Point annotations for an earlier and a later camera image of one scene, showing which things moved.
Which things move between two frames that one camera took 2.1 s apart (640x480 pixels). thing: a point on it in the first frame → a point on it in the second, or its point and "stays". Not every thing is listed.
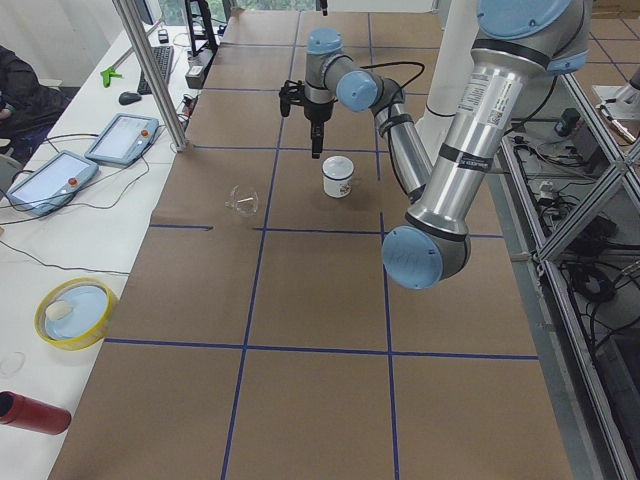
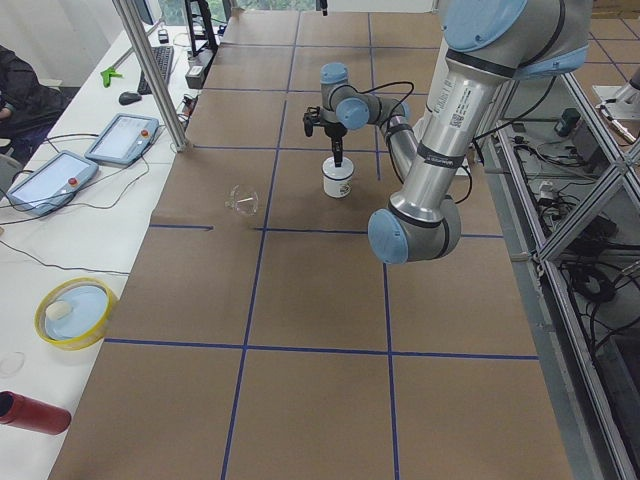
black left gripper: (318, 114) → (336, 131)
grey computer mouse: (127, 98) stays
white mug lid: (338, 167) stays
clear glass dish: (12, 363) stays
